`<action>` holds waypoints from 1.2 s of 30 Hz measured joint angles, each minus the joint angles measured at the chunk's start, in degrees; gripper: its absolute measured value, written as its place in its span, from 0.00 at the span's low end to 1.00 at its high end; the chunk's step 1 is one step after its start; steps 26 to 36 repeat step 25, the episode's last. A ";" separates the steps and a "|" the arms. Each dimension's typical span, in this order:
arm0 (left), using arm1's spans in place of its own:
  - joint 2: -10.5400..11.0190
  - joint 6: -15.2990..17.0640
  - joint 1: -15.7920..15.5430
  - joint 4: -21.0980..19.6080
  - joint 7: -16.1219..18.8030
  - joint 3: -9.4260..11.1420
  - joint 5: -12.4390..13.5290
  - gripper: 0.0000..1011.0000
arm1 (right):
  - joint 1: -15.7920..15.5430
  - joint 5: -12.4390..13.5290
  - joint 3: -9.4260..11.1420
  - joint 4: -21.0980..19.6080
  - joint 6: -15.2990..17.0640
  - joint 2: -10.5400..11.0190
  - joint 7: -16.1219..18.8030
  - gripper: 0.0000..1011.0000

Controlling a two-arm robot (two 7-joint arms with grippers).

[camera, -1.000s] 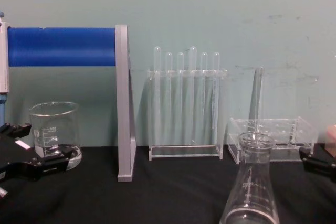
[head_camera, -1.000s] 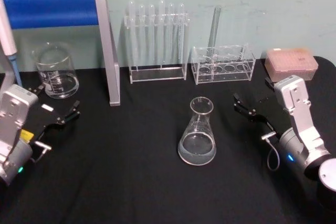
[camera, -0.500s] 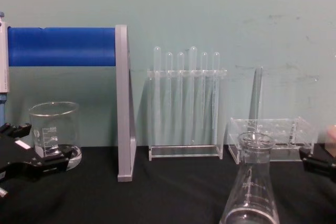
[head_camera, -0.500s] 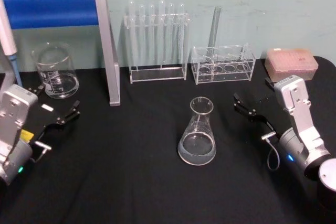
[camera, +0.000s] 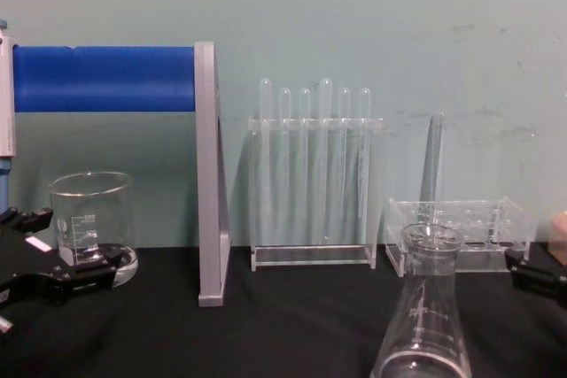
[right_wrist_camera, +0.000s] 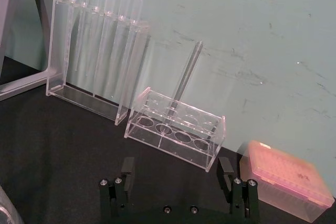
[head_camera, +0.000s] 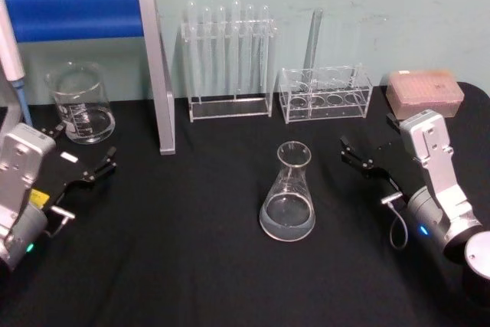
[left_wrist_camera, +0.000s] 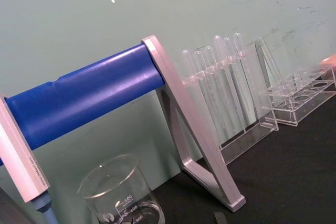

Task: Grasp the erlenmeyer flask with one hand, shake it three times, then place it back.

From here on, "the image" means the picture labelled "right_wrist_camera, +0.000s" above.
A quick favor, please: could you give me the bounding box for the clear acrylic pipette rack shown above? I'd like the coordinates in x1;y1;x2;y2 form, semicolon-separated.
46;0;151;126

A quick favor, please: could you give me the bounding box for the clear glass test tube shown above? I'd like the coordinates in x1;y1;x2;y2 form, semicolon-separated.
159;40;204;133

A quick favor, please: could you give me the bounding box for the black table cloth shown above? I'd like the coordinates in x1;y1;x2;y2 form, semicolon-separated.
0;55;336;224

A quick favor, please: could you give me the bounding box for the clear plastic case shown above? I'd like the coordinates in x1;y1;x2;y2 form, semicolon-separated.
0;183;24;224

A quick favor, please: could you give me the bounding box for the pink translucent pipette tip box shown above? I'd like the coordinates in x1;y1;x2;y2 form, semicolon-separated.
237;140;336;222

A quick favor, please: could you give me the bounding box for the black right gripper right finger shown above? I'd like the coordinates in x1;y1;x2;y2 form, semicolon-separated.
218;156;260;220

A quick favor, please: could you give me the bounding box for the grey metal stand frame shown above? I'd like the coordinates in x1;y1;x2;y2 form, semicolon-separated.
0;0;57;102

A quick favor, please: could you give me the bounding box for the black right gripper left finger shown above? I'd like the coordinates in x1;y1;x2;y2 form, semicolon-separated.
99;156;135;220

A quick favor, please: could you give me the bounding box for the clear acrylic tube rack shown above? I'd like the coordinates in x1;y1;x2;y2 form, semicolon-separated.
123;87;227;174

